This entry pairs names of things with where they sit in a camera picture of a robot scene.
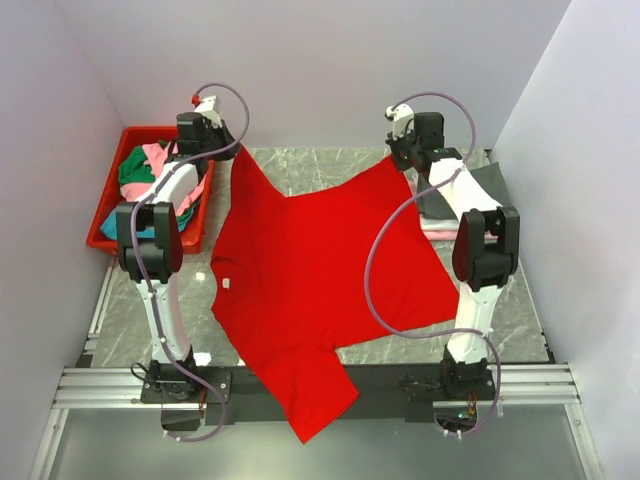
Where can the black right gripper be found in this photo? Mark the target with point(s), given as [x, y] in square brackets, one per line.
[394, 145]

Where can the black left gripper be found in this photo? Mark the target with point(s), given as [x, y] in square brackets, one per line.
[223, 132]

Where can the red t-shirt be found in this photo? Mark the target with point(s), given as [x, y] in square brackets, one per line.
[301, 277]

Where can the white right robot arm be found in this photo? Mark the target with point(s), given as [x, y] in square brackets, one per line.
[486, 248]

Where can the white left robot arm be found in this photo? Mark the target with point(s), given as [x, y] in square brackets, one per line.
[150, 250]

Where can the crumpled pink t-shirt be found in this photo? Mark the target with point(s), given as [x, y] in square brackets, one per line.
[139, 170]

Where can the crumpled green t-shirt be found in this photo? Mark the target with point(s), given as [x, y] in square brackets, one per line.
[186, 209]

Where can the folded white t-shirt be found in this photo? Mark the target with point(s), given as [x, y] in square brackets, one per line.
[439, 225]

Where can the folded dark grey t-shirt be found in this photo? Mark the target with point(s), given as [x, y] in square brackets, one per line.
[489, 177]

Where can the folded pink t-shirt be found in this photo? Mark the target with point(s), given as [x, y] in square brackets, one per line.
[441, 236]

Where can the crumpled teal t-shirt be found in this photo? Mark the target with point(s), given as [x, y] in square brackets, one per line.
[109, 227]

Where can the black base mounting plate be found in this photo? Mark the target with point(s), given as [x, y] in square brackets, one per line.
[308, 421]

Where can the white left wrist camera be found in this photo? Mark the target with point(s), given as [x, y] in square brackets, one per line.
[207, 107]

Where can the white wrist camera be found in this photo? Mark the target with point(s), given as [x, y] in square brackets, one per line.
[402, 120]
[207, 107]

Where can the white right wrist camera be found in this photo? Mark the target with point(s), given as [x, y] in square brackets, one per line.
[402, 120]

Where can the aluminium frame rail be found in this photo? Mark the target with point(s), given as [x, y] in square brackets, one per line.
[365, 386]

